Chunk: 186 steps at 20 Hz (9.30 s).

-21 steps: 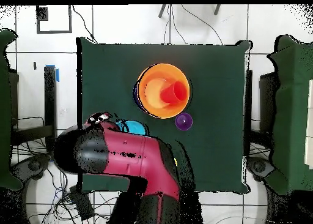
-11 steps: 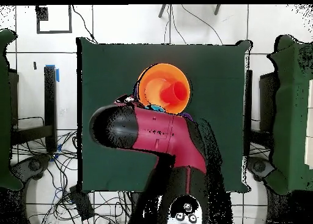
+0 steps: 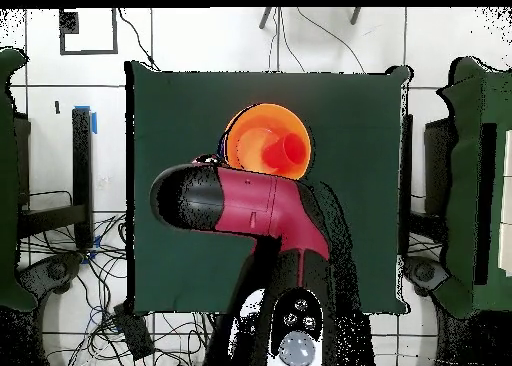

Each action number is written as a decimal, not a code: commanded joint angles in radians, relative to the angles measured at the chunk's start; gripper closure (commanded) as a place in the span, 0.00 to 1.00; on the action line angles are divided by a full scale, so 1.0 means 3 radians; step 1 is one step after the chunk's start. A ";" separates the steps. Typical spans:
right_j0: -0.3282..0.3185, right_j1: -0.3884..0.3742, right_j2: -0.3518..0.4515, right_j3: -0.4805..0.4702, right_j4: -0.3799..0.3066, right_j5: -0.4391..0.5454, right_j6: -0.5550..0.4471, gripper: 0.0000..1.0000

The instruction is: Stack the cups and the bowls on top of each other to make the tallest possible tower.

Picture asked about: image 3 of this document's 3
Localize black cable tangle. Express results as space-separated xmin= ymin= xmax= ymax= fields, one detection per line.
xmin=19 ymin=211 xmax=215 ymax=366

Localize dark green tablecloth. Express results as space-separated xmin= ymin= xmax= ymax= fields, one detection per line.
xmin=125 ymin=60 xmax=413 ymax=316

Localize white boxes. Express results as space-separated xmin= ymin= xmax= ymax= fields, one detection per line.
xmin=497 ymin=128 xmax=512 ymax=279

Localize black square frame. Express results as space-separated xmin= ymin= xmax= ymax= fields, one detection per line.
xmin=58 ymin=8 xmax=120 ymax=56

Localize large yellow plastic bowl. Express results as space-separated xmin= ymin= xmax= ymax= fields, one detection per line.
xmin=222 ymin=102 xmax=312 ymax=181

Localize black power strip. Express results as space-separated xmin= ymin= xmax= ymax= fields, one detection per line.
xmin=112 ymin=301 xmax=156 ymax=361

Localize thin black cable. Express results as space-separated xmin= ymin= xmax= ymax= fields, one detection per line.
xmin=295 ymin=7 xmax=366 ymax=74

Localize orange-red plastic cup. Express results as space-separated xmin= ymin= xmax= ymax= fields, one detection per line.
xmin=261 ymin=132 xmax=308 ymax=171

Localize black pedestal leg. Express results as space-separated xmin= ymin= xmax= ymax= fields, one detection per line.
xmin=403 ymin=255 xmax=451 ymax=297
xmin=17 ymin=251 xmax=85 ymax=297

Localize green cloth side table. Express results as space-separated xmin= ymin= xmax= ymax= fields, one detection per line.
xmin=0 ymin=47 xmax=39 ymax=312
xmin=433 ymin=57 xmax=512 ymax=320

